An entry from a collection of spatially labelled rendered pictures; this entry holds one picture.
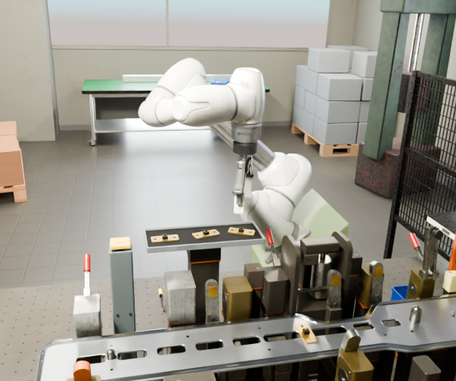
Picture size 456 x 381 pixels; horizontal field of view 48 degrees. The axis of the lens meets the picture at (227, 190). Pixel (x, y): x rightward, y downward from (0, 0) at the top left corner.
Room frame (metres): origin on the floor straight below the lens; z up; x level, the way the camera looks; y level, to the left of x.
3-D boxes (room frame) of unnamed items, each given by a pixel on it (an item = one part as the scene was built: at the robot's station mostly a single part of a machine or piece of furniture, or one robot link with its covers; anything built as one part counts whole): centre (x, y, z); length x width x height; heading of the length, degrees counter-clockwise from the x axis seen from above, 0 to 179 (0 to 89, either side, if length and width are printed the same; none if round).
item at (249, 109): (1.48, -0.04, 1.60); 0.13 x 0.11 x 0.16; 128
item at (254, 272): (1.37, -0.09, 0.90); 0.05 x 0.05 x 0.40; 13
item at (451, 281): (1.43, -0.73, 0.88); 0.04 x 0.04 x 0.37; 13
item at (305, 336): (1.18, -0.23, 1.01); 0.08 x 0.04 x 0.01; 14
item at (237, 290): (1.31, -0.03, 0.89); 0.12 x 0.08 x 0.38; 13
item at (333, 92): (6.90, -1.49, 0.63); 1.28 x 0.89 x 1.27; 12
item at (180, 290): (1.28, 0.13, 0.90); 0.13 x 0.08 x 0.41; 13
